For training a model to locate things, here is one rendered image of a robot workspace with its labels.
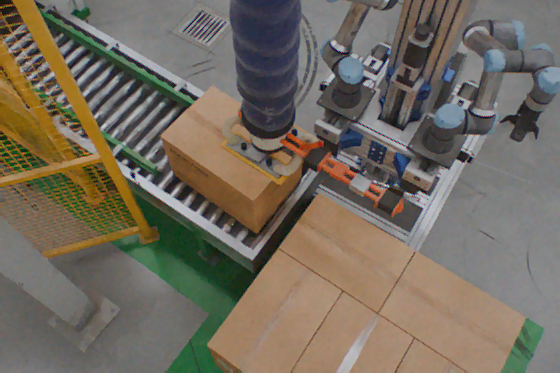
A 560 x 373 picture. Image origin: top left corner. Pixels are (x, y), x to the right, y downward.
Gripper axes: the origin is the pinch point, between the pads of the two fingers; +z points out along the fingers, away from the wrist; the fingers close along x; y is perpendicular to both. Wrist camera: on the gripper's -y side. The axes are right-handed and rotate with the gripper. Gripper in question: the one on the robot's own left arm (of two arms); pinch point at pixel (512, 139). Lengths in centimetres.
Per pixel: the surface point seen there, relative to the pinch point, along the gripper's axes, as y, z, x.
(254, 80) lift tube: -42, -22, 86
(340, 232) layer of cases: -26, 98, 48
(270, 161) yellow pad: -41, 32, 81
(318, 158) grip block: -33, 22, 62
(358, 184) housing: -35, 23, 42
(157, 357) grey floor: -125, 152, 105
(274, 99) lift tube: -38, -11, 80
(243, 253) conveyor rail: -65, 93, 83
